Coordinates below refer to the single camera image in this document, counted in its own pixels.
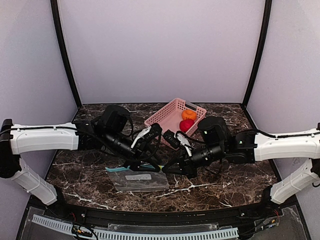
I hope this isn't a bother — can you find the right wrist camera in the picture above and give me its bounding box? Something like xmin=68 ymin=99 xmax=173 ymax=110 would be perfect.
xmin=163 ymin=129 xmax=192 ymax=157

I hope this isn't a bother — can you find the clear zip top bag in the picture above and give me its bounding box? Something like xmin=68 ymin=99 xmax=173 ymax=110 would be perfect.
xmin=105 ymin=165 xmax=170 ymax=192

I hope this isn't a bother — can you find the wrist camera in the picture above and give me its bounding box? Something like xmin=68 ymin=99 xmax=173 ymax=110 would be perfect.
xmin=163 ymin=129 xmax=192 ymax=157
xmin=131 ymin=123 xmax=162 ymax=149

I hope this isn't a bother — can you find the white slotted cable duct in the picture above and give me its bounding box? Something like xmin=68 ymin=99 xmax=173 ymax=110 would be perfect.
xmin=31 ymin=214 xmax=239 ymax=240

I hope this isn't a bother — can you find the right black corner post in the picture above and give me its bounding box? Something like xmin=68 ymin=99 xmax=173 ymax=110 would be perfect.
xmin=241 ymin=0 xmax=273 ymax=109

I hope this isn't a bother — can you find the pink plastic basket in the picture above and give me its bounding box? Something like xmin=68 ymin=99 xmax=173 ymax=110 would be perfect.
xmin=144 ymin=98 xmax=207 ymax=137

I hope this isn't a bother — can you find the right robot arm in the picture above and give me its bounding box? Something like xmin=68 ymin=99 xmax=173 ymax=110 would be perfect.
xmin=162 ymin=116 xmax=320 ymax=205

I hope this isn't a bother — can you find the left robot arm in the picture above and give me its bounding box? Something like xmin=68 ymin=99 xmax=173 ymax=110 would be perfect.
xmin=0 ymin=104 xmax=162 ymax=207

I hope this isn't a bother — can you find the orange toy fruit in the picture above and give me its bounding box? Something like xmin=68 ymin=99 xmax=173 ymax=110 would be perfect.
xmin=181 ymin=109 xmax=197 ymax=121

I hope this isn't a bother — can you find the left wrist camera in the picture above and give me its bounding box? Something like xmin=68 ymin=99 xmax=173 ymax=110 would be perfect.
xmin=131 ymin=123 xmax=162 ymax=149

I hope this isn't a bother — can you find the black corner post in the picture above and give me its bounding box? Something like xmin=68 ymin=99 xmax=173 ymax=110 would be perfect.
xmin=50 ymin=0 xmax=83 ymax=109
xmin=241 ymin=0 xmax=273 ymax=109

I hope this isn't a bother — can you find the black front frame rail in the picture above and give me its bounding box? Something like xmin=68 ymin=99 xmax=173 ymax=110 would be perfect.
xmin=46 ymin=203 xmax=282 ymax=229

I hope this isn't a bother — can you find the clear acrylic plate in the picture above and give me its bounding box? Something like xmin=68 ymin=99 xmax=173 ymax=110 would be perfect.
xmin=107 ymin=223 xmax=219 ymax=235

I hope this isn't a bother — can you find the left black corner post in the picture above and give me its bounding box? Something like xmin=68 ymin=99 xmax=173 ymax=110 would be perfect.
xmin=50 ymin=0 xmax=83 ymax=109

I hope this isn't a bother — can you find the red toy fruit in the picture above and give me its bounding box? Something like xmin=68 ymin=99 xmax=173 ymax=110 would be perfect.
xmin=179 ymin=118 xmax=195 ymax=133

